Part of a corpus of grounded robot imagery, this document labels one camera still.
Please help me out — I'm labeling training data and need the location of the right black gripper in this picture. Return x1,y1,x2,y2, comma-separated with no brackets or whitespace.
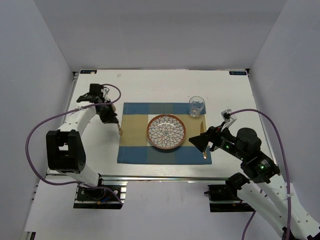
188,121,247,161

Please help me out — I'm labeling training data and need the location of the gold knife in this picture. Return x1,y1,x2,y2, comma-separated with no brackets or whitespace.
200,121,207,160

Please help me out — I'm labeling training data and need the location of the gold fork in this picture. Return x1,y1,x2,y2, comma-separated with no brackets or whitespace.
112,104,124,137

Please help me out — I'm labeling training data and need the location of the floral patterned ceramic bowl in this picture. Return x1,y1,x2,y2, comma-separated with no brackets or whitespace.
146,114,186,150

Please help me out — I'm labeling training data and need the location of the clear drinking glass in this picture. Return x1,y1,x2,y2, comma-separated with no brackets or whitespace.
188,96,205,117

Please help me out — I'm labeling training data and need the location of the blue beige placemat cloth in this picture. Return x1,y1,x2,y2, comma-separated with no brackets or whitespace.
117,102,212,165

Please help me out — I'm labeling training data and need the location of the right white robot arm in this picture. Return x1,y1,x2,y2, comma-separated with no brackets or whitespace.
189,126,320,240

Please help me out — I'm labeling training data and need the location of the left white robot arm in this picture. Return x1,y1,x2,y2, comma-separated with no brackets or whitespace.
46,83,120,200

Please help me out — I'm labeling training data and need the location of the left blue corner label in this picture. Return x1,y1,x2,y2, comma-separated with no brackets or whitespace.
79,69,97,75

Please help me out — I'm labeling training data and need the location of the blue corner label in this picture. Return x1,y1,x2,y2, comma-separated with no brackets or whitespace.
229,71,247,76
79,69,97,75

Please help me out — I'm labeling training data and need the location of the right blue corner label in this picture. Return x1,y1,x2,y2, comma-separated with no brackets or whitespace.
229,71,247,76

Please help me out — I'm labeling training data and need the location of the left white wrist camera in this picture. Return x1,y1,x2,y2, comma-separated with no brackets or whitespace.
102,86,110,95

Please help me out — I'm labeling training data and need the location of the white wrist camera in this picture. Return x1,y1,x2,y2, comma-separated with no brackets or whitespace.
221,109,237,130
102,86,110,95

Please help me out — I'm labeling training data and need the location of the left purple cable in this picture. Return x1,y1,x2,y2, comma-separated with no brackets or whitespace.
25,83,124,209

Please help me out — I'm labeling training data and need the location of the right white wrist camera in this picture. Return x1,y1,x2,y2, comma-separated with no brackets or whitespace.
221,109,237,130

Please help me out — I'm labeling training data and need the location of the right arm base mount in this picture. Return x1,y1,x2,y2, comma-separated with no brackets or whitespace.
204,184,254,213

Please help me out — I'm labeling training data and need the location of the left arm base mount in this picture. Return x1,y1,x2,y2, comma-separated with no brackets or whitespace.
73,185,125,210

